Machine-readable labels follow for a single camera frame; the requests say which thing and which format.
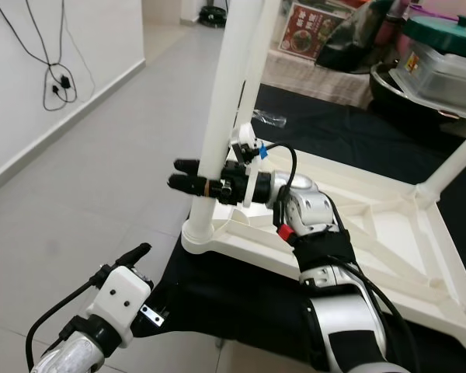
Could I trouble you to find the clear tape strip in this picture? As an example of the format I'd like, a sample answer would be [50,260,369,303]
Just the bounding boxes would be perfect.
[252,110,288,129]

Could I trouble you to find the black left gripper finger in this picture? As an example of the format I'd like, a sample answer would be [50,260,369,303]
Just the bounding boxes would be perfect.
[113,242,153,269]

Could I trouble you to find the red printed cardboard box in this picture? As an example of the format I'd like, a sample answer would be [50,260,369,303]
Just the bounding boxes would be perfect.
[280,4,350,63]

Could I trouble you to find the black table cloth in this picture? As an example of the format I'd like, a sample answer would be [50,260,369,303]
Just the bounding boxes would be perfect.
[132,84,466,373]

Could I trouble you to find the black coiled floor cable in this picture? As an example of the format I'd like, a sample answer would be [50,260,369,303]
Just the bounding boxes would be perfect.
[200,6,228,28]

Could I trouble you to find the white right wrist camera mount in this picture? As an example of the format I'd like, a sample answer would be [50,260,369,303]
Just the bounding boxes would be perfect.
[231,123,265,209]

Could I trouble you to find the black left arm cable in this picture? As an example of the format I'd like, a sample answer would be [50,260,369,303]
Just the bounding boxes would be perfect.
[25,268,110,368]

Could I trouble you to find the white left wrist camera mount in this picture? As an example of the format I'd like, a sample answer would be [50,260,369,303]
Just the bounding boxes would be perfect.
[85,266,154,347]

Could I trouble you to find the black wok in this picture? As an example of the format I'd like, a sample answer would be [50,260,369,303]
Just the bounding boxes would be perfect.
[369,62,466,137]

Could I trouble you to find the white plastic children table top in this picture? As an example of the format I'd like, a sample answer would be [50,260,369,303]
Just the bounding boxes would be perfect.
[181,124,466,336]

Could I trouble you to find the orange plastic lid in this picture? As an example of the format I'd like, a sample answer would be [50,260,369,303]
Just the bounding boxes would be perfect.
[318,0,374,9]

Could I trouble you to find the beige fabric bench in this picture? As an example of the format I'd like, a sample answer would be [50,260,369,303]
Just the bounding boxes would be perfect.
[264,51,377,110]

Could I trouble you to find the green pot lid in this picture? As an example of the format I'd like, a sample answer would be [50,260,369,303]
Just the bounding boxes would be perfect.
[404,14,466,54]

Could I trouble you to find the black wall cable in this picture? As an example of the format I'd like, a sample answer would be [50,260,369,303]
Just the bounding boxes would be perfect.
[0,0,110,112]

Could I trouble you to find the black power adapter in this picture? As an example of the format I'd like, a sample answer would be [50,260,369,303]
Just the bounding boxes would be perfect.
[53,74,72,94]

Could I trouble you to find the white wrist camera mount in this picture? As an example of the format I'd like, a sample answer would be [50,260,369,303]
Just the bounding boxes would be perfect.
[231,123,265,209]
[85,266,154,347]

